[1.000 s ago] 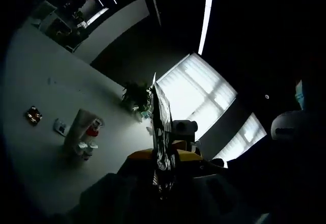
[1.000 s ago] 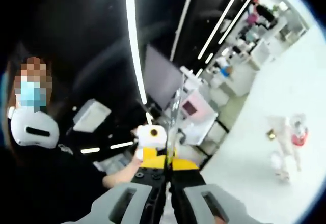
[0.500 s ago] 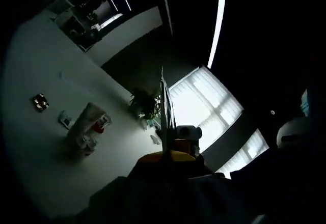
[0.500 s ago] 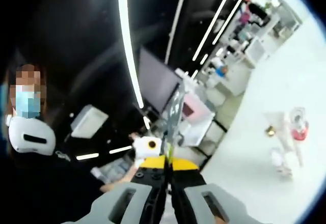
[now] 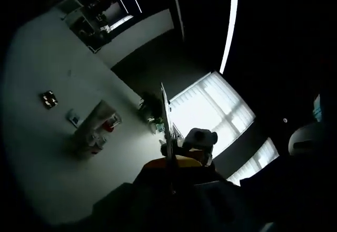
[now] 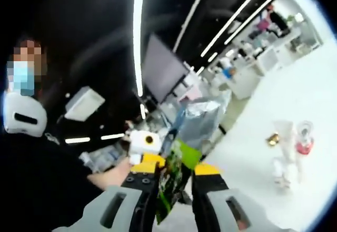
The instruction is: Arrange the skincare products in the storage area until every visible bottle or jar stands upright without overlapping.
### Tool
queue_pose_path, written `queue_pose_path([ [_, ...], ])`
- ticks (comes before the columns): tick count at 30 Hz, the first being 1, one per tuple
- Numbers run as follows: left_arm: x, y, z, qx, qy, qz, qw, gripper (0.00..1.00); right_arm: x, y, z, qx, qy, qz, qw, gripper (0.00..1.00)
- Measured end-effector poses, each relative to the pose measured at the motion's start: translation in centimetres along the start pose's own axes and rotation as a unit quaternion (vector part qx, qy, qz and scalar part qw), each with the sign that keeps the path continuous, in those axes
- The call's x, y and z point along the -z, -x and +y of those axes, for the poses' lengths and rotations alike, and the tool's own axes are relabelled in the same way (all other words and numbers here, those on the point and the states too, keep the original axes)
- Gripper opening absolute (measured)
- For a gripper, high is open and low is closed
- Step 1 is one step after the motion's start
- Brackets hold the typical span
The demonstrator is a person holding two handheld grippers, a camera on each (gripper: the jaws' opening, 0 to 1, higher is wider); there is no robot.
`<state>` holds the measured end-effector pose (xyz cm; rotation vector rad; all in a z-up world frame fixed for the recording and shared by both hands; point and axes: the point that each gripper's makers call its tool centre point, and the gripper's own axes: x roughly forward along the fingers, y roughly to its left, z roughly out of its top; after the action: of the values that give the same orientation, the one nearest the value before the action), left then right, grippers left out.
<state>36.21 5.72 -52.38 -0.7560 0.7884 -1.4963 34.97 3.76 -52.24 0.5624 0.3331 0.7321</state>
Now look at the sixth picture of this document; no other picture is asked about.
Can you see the large dark wall screen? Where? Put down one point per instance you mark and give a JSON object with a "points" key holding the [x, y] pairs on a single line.
{"points": [[163, 71]]}

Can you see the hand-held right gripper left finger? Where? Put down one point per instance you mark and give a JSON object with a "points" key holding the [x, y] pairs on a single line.
{"points": [[105, 211]]}

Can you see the white skincare tube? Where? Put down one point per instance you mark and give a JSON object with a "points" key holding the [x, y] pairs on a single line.
{"points": [[283, 139]]}

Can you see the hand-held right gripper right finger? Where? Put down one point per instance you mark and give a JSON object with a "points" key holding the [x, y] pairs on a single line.
{"points": [[208, 208]]}

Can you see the green black skincare sachet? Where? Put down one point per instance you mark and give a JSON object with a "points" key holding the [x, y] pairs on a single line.
{"points": [[173, 179]]}

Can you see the ceiling air conditioner unit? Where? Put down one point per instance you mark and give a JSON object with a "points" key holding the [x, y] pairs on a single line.
{"points": [[84, 104]]}

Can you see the large white display screen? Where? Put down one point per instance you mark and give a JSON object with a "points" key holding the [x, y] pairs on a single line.
{"points": [[192, 95]]}

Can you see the person in black clothes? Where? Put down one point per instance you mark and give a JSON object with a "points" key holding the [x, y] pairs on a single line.
{"points": [[39, 176]]}

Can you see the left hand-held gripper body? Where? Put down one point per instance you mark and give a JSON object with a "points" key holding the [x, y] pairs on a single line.
{"points": [[139, 145]]}

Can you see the white chest-worn device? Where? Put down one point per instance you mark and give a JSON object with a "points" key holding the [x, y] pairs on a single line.
{"points": [[23, 116]]}

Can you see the gold foil skincare sachet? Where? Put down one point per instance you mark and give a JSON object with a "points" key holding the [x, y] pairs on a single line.
{"points": [[272, 139]]}

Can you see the small skincare bottle red label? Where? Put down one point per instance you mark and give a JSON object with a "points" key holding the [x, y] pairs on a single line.
{"points": [[280, 174]]}

